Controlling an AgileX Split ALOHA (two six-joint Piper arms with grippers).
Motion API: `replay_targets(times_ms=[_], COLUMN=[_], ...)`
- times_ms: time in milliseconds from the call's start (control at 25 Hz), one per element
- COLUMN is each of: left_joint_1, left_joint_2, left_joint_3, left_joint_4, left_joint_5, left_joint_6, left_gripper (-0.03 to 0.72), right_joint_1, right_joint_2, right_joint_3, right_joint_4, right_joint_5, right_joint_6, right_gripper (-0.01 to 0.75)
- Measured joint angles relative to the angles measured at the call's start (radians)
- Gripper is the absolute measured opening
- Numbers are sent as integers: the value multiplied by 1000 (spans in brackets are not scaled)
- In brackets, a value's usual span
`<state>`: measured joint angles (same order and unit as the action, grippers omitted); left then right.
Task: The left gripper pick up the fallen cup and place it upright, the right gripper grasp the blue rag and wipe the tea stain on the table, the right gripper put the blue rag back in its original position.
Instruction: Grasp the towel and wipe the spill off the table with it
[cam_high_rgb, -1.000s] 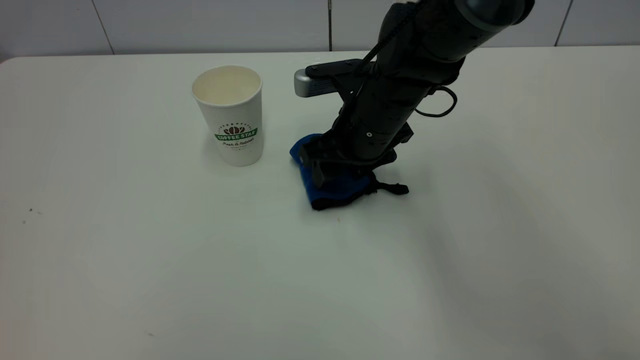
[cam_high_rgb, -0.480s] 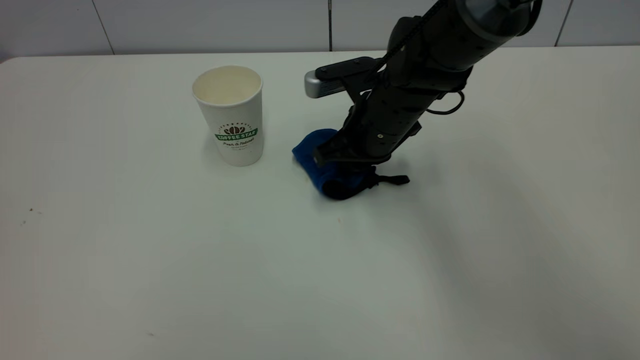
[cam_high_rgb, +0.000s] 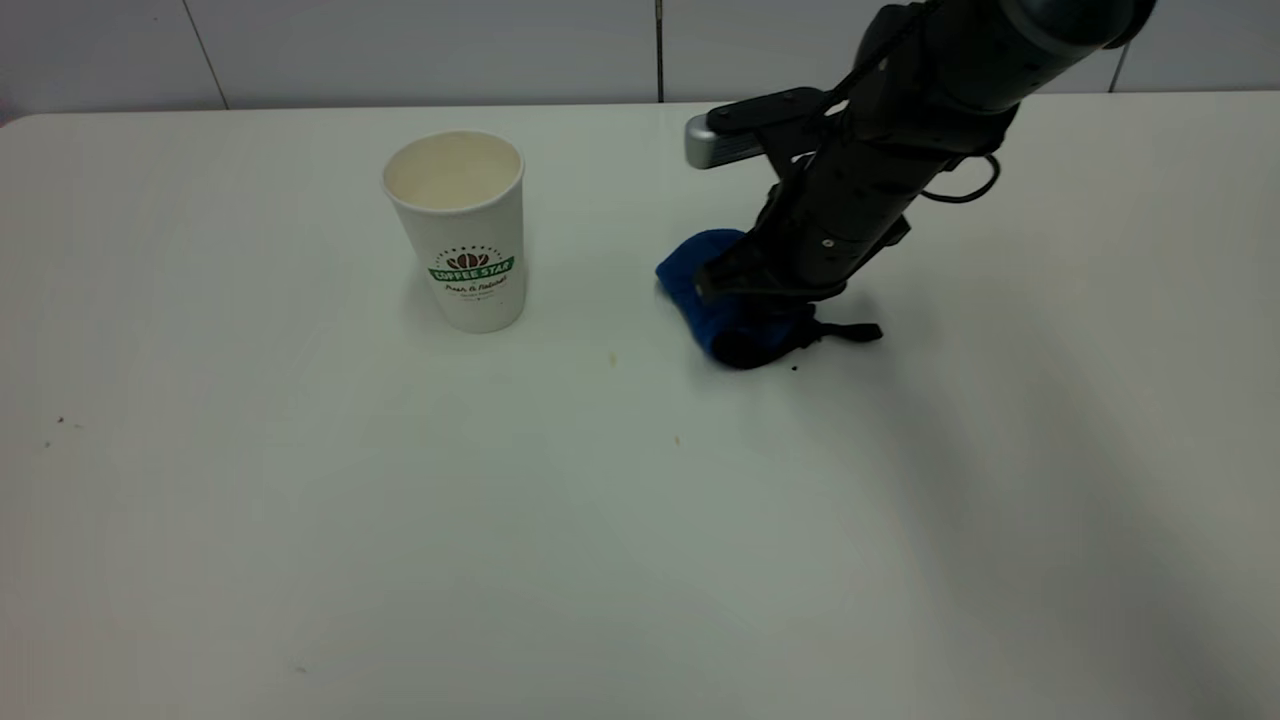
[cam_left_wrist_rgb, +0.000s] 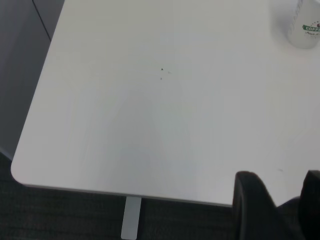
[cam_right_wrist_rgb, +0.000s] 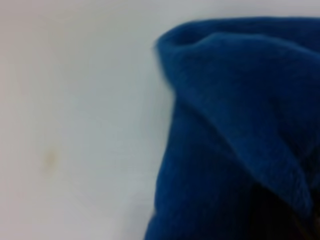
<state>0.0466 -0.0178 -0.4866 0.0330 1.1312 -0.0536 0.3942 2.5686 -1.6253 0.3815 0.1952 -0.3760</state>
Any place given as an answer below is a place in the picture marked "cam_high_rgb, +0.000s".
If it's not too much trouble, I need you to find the white paper coffee cup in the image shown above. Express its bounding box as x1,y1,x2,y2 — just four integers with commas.
381,130,527,335

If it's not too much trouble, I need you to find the blue microfiber cloth black trim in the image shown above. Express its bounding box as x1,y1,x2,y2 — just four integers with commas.
655,229,884,372

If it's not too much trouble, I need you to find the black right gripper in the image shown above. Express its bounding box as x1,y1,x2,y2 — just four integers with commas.
693,138,943,303

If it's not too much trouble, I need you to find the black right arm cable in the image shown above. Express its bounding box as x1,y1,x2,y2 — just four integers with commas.
918,152,1002,205

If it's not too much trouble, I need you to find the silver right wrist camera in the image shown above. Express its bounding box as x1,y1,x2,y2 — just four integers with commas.
685,87,833,170

